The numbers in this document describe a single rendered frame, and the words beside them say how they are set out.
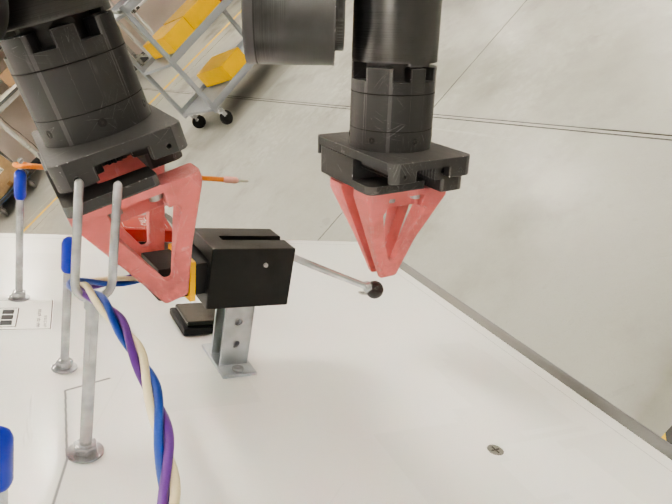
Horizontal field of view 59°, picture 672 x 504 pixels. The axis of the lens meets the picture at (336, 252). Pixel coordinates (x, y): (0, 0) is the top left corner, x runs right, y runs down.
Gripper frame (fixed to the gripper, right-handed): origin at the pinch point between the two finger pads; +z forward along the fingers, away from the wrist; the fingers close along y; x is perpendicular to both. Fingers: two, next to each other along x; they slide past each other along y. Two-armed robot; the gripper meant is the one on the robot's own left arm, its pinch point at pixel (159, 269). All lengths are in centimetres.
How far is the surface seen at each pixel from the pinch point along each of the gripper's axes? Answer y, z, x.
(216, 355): -0.8, 8.1, 1.3
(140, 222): -21.3, 4.6, 1.9
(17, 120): -801, 112, -17
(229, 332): 0.6, 6.0, 2.5
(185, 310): -6.7, 7.1, 1.1
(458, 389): 6.9, 15.1, 15.3
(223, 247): 1.5, -0.3, 3.8
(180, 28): -381, 25, 105
